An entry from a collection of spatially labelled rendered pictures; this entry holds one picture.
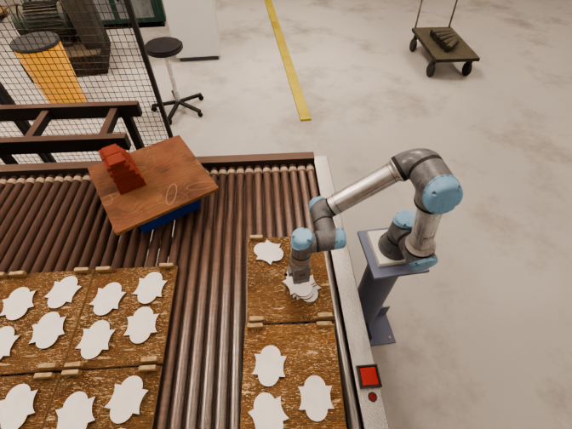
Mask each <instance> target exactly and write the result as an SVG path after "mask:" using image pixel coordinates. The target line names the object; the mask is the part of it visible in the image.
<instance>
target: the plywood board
mask: <svg viewBox="0 0 572 429"><path fill-rule="evenodd" d="M129 154H130V156H131V157H132V159H133V160H134V163H135V165H136V166H137V168H138V170H139V171H140V173H141V175H142V176H143V178H144V181H145V183H146V185H145V186H142V187H140V188H137V189H135V190H133V191H131V192H127V193H124V194H123V195H121V194H120V192H119V190H118V189H117V187H116V185H115V183H114V182H113V180H112V178H111V176H110V175H109V173H108V171H107V169H106V166H105V164H104V163H99V164H96V165H94V166H92V167H89V168H88V171H89V173H90V176H91V178H92V180H93V182H94V185H95V188H96V190H97V192H98V194H99V196H100V199H101V202H102V203H103V205H104V208H105V210H106V213H107V215H108V217H109V220H110V222H111V224H112V227H113V229H114V232H115V233H116V235H117V236H118V235H120V234H122V233H125V232H127V231H129V230H132V229H134V228H136V227H137V226H141V225H143V224H145V223H147V222H149V221H151V220H154V219H156V218H158V217H160V216H162V215H165V214H167V213H169V212H172V211H174V210H176V209H178V208H181V207H183V206H185V205H187V204H189V203H192V202H194V201H197V200H198V199H200V198H202V197H206V196H208V195H209V194H212V193H214V192H217V191H219V187H218V186H217V185H216V184H215V182H214V181H213V179H212V178H211V177H210V175H209V174H208V172H207V171H206V170H205V168H204V167H203V165H202V164H201V163H200V162H199V161H198V160H197V158H196V157H195V155H194V154H193V153H192V151H191V150H190V148H189V147H188V146H187V144H186V143H185V142H184V141H183V140H182V138H181V137H180V136H179V135H176V136H174V137H171V138H169V139H166V140H162V141H160V142H158V143H155V144H152V145H150V146H146V147H143V148H141V149H139V150H136V151H133V152H130V153H129Z"/></svg>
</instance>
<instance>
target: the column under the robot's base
mask: <svg viewBox="0 0 572 429"><path fill-rule="evenodd" d="M388 228H389V227H386V228H379V229H372V230H364V231H357V235H358V238H359V241H360V243H361V246H362V248H363V252H364V255H365V258H366V261H367V263H368V264H367V265H366V268H365V271H364V273H363V276H362V279H361V282H360V284H359V286H358V288H357V291H358V294H359V298H360V302H361V306H362V309H363V316H364V321H365V324H366V328H367V332H368V336H369V343H370V346H379V345H385V344H391V343H396V340H395V338H394V335H393V332H392V328H391V325H390V324H389V321H388V318H387V315H386V313H387V311H388V310H389V308H390V306H383V304H384V302H385V300H386V298H387V296H388V295H389V293H390V292H391V290H392V287H393V285H394V284H395V282H396V281H397V279H398V277H401V276H408V275H415V274H421V273H427V272H429V271H430V270H429V268H427V269H425V270H422V271H411V270H410V269H409V266H408V265H407V263H406V264H400V265H393V266H381V267H378V265H377V262H376V260H375V256H374V254H373V251H372V248H371V247H370V244H369V240H368V238H367V232H371V231H379V230H388Z"/></svg>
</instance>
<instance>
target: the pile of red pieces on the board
mask: <svg viewBox="0 0 572 429"><path fill-rule="evenodd" d="M98 152H99V154H100V157H101V159H102V161H103V163H104V164H105V166H106V169H107V171H108V173H109V175H110V176H111V178H112V180H113V182H114V183H115V185H116V187H117V189H118V190H119V192H120V194H121V195H123V194H124V193H127V192H131V191H133V190H135V189H137V188H140V187H142V186H145V185H146V183H145V181H144V178H143V176H142V175H141V173H140V171H139V170H138V168H137V166H136V165H135V163H134V160H133V159H132V157H131V156H130V154H129V152H126V150H125V149H123V148H122V147H121V148H120V146H117V145H116V144H113V145H110V146H106V147H103V148H101V150H99V151H98Z"/></svg>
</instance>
